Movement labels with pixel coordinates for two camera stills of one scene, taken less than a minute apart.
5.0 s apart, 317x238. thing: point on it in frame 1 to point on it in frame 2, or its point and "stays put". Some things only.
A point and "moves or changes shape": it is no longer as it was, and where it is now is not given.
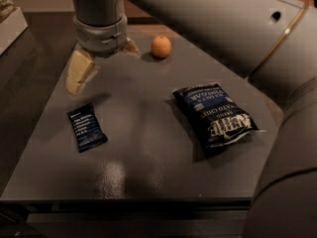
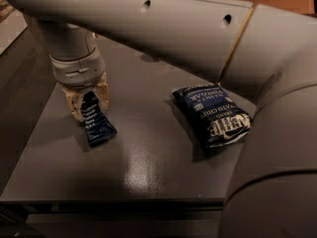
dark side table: [29, 69] stays put
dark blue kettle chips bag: [215, 118] stays put
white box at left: [11, 29] stays put
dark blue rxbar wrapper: [87, 130] moves or changes shape
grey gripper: [100, 37] to [78, 71]
